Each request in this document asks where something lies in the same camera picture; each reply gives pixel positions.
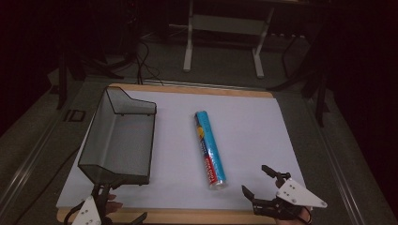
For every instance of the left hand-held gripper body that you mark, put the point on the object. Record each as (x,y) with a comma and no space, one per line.
(88,214)

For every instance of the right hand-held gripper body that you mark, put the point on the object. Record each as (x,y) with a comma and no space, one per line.
(297,197)

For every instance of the blue printed roll package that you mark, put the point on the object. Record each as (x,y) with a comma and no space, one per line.
(209,150)

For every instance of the person's left hand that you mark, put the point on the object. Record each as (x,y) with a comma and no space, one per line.
(113,204)

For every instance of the person's right hand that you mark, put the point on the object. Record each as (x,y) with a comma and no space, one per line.
(294,222)

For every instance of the white table mat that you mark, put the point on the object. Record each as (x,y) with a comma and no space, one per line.
(250,131)

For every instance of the black metal stand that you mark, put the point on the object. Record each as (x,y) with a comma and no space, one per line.
(313,78)
(75,67)

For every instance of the white metal stand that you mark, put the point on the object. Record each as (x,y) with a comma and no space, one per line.
(225,25)

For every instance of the metal floor rail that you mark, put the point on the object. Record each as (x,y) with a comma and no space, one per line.
(339,168)
(28,161)

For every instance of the black rectangular floor bracket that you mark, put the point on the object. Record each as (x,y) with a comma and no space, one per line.
(74,115)

